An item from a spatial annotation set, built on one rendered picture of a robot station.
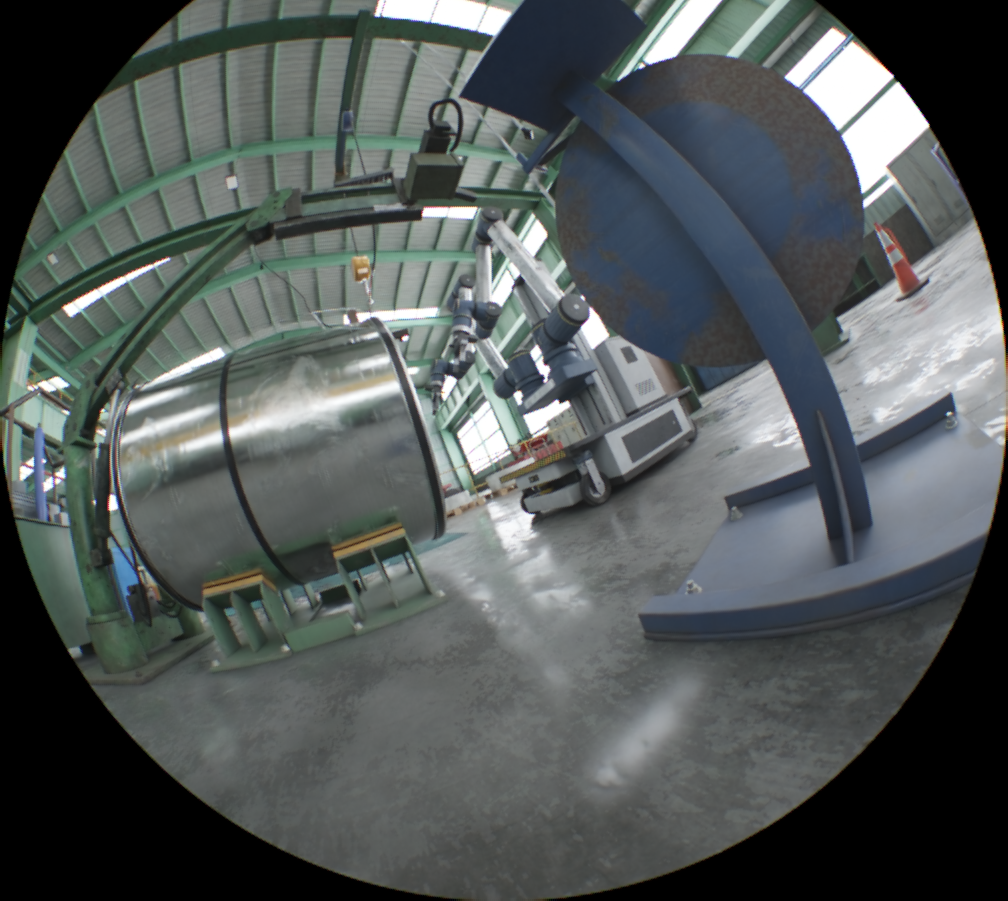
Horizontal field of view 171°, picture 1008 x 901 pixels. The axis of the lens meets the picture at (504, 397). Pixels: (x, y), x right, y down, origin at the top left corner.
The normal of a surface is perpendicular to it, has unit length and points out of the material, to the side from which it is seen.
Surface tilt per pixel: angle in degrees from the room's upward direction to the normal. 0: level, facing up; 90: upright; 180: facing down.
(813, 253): 90
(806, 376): 90
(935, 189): 90
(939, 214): 90
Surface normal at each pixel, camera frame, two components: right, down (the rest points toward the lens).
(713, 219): -0.77, 0.18
